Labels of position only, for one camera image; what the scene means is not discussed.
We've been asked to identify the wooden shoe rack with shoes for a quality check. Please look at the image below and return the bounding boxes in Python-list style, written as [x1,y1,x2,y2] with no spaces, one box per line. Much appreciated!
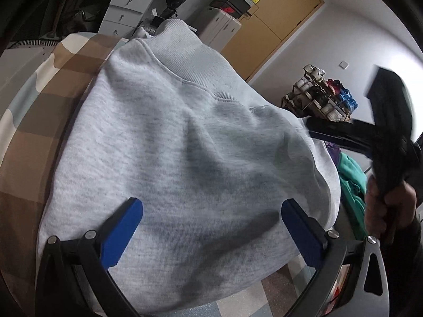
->
[292,64,360,123]

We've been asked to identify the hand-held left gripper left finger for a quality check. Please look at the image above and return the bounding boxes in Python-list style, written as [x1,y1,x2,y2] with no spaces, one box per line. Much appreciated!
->
[35,197,143,317]

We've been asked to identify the person's right hand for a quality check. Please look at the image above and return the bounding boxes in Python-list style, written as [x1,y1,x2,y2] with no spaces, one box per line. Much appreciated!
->
[364,176,418,239]

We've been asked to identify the grey floor mat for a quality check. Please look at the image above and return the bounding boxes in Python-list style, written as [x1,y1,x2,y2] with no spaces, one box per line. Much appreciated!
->
[6,38,64,52]

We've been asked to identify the tall white cabinet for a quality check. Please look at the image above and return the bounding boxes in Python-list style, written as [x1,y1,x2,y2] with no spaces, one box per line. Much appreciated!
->
[197,6,242,52]

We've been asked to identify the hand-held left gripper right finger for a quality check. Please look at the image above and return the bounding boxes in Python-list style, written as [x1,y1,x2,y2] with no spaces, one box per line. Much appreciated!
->
[281,199,389,317]

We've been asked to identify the black backpack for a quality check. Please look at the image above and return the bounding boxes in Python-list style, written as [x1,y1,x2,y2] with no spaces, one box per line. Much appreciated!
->
[62,0,110,34]

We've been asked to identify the person's right forearm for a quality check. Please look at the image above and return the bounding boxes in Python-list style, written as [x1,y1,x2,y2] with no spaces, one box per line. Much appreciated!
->
[393,201,423,291]

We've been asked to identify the teal hoodie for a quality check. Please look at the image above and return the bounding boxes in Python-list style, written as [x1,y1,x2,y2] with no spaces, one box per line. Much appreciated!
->
[337,153,369,239]

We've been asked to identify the light grey hoodie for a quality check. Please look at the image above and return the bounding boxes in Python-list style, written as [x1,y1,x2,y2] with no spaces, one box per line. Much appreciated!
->
[36,18,342,316]

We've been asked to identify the black shoe box red logo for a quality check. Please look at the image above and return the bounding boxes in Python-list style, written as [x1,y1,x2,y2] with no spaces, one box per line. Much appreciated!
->
[209,1,247,19]

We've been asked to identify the white desk with drawers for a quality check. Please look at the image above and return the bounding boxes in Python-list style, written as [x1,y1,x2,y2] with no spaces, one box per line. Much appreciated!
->
[64,0,166,38]

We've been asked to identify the plain black shoe box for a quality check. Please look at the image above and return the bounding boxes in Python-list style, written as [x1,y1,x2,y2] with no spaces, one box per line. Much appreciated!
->
[216,0,252,11]

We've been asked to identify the wooden door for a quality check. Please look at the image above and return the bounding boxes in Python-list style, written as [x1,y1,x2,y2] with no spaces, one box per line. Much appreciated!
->
[219,0,325,84]

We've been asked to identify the purple garment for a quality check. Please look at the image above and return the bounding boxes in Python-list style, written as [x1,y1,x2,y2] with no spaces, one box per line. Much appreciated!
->
[325,140,342,160]

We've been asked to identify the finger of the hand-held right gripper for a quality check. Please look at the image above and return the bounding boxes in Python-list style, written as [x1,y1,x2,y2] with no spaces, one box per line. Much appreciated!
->
[306,119,377,154]

